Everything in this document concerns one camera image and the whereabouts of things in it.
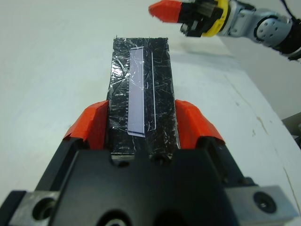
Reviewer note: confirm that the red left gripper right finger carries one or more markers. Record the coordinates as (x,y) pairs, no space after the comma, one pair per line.
(197,127)

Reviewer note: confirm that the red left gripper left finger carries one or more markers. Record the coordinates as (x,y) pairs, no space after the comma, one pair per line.
(91,127)

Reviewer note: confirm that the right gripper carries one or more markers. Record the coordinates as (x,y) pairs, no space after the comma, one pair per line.
(202,18)

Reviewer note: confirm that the black taped box lid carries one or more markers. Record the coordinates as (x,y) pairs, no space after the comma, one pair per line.
(162,94)

